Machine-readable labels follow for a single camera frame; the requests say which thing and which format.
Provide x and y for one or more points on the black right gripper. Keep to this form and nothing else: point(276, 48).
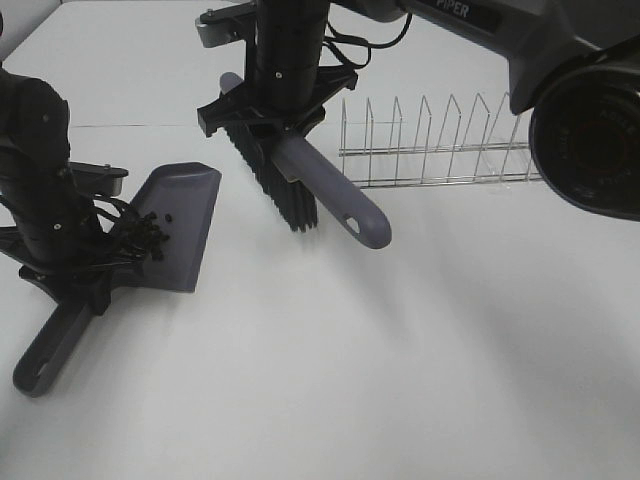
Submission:
point(267, 108)

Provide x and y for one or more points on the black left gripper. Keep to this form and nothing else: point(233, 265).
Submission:
point(77, 267)

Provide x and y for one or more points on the grey hand brush black bristles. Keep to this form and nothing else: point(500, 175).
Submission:
point(298, 178)

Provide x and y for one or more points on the pile of coffee beans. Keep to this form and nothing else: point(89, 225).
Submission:
point(152, 235)

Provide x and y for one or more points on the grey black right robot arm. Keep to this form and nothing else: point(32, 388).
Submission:
point(572, 66)

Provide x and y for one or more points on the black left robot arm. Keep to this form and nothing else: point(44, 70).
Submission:
point(69, 232)

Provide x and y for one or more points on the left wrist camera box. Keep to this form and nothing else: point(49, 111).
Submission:
point(93, 179)

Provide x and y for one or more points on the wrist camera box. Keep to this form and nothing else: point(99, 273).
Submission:
point(93, 179)
point(227, 25)

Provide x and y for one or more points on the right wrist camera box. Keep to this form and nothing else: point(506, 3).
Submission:
point(227, 25)

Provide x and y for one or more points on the chrome wire dish rack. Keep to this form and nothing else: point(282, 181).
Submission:
point(479, 146)

